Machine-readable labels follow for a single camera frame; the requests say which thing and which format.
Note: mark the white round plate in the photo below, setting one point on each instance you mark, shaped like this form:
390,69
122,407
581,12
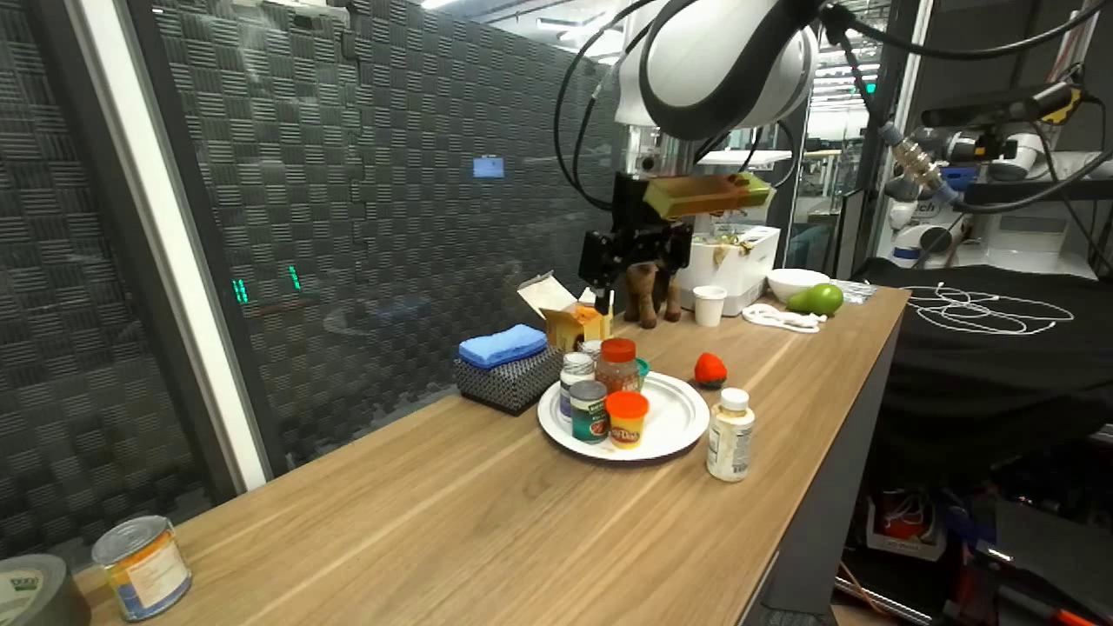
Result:
681,422

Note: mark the small red tomato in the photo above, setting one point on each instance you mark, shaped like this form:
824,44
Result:
712,371

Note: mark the yellow black clamp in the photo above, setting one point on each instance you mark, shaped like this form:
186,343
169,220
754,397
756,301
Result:
1062,104

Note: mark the small blue wall marker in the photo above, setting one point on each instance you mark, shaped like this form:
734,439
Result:
487,168

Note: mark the spice bottle orange cap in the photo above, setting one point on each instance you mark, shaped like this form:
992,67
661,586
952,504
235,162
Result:
616,367

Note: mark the green can grey lid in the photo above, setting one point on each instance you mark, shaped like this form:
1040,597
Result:
590,414

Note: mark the white bowl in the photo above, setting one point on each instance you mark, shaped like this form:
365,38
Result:
787,279

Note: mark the white bottle green label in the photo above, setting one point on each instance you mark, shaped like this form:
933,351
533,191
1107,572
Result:
732,439

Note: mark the black covered table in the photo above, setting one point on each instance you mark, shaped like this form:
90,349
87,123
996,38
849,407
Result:
986,383

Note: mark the white crumpled paper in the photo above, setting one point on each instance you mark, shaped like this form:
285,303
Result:
784,316

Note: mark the open yellow cardboard box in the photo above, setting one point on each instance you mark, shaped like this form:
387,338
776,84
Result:
559,315

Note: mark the white frame post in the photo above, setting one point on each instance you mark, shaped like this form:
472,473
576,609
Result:
160,229

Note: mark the aluminium profile post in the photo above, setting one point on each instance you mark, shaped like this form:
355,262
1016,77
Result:
882,220

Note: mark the white paper cup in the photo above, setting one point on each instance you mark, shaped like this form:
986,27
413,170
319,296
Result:
707,307

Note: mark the white lab equipment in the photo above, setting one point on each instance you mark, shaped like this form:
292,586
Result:
925,238

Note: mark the yellow tub orange lid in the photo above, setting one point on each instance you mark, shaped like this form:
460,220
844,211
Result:
628,418

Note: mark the blue sponge block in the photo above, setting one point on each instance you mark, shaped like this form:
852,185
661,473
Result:
503,345

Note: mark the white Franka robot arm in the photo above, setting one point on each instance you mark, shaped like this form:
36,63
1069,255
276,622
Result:
718,55

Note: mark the green indicator light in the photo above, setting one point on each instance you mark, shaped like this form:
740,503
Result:
242,294
292,279

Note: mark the green round fruit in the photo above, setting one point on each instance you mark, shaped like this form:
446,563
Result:
823,301

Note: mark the grey tape roll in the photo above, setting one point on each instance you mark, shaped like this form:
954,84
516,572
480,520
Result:
36,591

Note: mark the white bucket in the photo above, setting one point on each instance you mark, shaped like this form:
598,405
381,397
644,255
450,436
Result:
732,279

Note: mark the white cap pill bottle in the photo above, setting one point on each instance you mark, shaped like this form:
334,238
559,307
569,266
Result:
580,367

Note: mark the red white box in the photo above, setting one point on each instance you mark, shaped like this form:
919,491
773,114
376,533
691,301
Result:
900,522

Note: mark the green tub teal lid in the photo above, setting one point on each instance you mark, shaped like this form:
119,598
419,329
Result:
644,371

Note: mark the labelled tin can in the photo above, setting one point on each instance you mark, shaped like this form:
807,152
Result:
143,572

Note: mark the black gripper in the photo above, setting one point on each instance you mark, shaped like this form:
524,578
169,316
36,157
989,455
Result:
632,248

